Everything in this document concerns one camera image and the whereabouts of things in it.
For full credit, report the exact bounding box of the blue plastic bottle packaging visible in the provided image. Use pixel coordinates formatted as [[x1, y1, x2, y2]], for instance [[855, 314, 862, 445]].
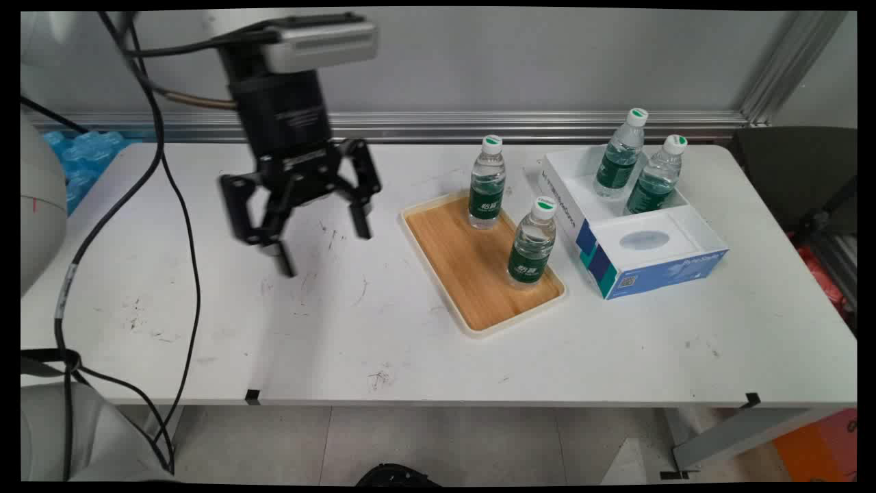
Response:
[[42, 130, 138, 216]]

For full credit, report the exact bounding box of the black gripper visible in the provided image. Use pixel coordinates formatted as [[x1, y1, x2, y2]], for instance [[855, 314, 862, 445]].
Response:
[[218, 40, 383, 278]]

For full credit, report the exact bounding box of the white table leg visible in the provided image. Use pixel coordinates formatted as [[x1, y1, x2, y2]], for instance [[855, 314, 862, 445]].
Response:
[[142, 405, 185, 446], [662, 407, 839, 475]]

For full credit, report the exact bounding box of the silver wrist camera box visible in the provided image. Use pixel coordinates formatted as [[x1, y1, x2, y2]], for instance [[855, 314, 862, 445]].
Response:
[[263, 15, 378, 73]]

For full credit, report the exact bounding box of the horizontal aluminium frame rail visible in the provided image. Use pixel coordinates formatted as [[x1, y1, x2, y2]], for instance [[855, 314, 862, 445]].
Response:
[[21, 111, 750, 143]]

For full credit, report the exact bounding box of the diagonal aluminium frame profile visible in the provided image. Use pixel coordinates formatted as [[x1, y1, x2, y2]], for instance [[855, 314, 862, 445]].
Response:
[[741, 10, 849, 128]]

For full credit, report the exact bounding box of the black round object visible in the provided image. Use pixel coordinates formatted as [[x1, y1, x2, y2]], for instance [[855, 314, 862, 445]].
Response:
[[356, 464, 442, 487]]

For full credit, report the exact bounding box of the red bag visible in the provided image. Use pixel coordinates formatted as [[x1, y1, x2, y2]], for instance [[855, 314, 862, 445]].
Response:
[[793, 236, 851, 317]]

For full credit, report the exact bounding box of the white and blue cardboard box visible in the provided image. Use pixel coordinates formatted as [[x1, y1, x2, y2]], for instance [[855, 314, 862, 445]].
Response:
[[537, 144, 730, 301]]

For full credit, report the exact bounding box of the black background cable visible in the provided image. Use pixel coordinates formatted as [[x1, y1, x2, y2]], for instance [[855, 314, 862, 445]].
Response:
[[21, 97, 91, 135]]

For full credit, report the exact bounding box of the thick black cable white tag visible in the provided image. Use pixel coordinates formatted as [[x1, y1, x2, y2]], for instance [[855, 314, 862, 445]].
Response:
[[53, 10, 166, 481]]

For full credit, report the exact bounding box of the green label water bottle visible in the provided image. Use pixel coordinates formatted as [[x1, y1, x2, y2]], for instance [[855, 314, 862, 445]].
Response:
[[593, 108, 649, 199], [506, 196, 558, 290], [467, 134, 507, 231], [623, 134, 688, 216]]

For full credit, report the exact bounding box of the bamboo wooden tray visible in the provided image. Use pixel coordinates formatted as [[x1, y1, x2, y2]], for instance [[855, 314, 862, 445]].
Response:
[[399, 190, 569, 340]]

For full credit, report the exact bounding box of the thin black cable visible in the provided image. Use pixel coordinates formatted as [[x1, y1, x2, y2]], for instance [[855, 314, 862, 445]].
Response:
[[123, 12, 202, 475]]

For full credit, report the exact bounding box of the black velcro strap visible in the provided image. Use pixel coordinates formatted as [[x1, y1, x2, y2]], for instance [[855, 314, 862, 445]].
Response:
[[21, 348, 84, 379]]

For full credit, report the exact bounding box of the orange box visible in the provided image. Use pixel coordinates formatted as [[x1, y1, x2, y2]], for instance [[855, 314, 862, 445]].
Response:
[[772, 409, 858, 483]]

